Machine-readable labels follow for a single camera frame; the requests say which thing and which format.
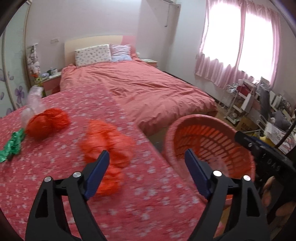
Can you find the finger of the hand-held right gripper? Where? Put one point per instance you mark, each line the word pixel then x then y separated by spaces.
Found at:
pixel 246 141

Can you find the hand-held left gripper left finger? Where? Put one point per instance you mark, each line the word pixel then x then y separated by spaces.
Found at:
pixel 96 178

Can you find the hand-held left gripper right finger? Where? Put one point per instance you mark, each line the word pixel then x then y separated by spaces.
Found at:
pixel 196 173

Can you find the orange plastic bag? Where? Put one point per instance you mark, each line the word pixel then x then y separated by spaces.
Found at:
pixel 106 143

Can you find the orange slotted plastic basket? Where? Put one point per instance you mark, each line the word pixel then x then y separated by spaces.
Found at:
pixel 208 139

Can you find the red plastic bag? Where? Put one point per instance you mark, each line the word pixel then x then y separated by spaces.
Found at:
pixel 46 122

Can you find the shiny green foil bag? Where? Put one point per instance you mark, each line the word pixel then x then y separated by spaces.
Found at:
pixel 11 146

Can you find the small clear plastic bag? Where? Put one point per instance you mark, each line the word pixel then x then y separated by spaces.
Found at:
pixel 33 103

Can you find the person's right hand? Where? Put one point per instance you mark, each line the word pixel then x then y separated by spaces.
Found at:
pixel 268 192

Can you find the cardboard box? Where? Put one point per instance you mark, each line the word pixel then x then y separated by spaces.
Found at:
pixel 246 125

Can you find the red floral tablecloth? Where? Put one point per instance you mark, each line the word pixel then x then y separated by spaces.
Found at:
pixel 57 180

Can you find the grey cloth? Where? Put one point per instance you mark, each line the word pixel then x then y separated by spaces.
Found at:
pixel 279 118

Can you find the white storage shelf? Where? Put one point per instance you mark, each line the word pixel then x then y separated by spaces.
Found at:
pixel 247 97

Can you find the pink bed duvet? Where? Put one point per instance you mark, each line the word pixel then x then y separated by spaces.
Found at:
pixel 150 92

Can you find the pink curtain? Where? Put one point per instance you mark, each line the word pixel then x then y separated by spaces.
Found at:
pixel 219 46

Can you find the pink nightstand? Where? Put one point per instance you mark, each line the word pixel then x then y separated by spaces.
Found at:
pixel 52 84
pixel 149 62

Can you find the white mug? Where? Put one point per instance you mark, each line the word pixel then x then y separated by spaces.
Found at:
pixel 53 71

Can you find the white floral pillow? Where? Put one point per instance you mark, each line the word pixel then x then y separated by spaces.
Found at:
pixel 92 55

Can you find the pink striped pillow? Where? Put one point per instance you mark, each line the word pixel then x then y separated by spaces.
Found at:
pixel 121 52

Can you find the plush toy display column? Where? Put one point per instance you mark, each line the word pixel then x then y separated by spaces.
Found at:
pixel 34 64

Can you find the cream and pink headboard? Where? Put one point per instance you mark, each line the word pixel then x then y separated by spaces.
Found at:
pixel 92 41

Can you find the flower-print sliding-door wardrobe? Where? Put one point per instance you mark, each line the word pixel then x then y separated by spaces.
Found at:
pixel 11 69

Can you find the white air conditioner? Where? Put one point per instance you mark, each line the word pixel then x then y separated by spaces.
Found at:
pixel 170 1

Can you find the white wall socket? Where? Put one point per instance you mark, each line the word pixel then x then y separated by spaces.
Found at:
pixel 54 41

